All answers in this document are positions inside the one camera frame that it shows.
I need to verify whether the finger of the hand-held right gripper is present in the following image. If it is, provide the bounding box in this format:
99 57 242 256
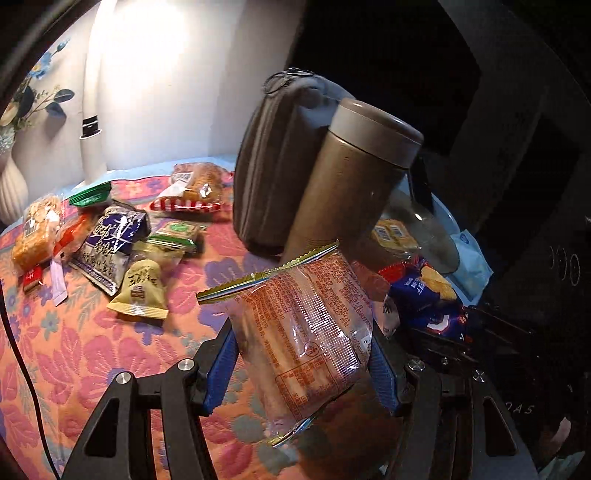
409 307 485 370

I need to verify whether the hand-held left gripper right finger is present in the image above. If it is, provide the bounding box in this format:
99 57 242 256
367 330 541 480

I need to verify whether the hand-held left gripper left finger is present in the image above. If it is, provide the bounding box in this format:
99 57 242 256
60 318 241 480

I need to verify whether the clear orange biscuit stick packet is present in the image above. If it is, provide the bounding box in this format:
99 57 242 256
196 239 402 448

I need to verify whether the ribbed glass plate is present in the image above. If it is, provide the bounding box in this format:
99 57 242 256
369 189 462 278

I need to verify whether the green label snack packet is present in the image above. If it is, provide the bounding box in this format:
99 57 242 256
131 220 206 268

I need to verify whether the purple white snack packet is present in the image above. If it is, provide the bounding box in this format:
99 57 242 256
68 205 152 296

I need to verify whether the clear golden cracker packet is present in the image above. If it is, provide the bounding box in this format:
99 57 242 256
11 194 63 273

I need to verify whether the blue red snack packet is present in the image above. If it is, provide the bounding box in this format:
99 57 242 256
416 305 472 342

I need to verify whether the blue chip packet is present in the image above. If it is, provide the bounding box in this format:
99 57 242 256
390 265 458 315

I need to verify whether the light blue tissue packet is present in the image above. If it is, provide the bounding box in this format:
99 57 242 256
450 229 494 296

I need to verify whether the floral pink tablecloth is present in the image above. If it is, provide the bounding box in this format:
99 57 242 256
0 171 416 480

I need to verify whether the pale yellow snack packet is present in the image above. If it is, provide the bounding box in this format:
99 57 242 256
107 258 170 320

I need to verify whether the yellow label snack packet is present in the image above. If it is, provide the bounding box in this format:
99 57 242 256
372 219 419 252

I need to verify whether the brown thermos flask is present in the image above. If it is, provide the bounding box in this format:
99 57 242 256
279 98 424 266

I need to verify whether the white sachet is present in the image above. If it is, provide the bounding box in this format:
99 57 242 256
50 261 68 306

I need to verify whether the red striped bread packet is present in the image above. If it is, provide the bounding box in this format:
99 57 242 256
148 161 232 215

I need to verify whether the orange red small packet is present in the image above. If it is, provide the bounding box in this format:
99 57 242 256
53 213 95 259

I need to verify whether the grey fabric pouch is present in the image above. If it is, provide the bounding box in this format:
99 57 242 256
232 68 356 257

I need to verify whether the dark green snack packet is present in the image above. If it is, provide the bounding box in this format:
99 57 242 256
68 181 113 207

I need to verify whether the black cable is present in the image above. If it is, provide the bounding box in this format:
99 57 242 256
0 277 61 480

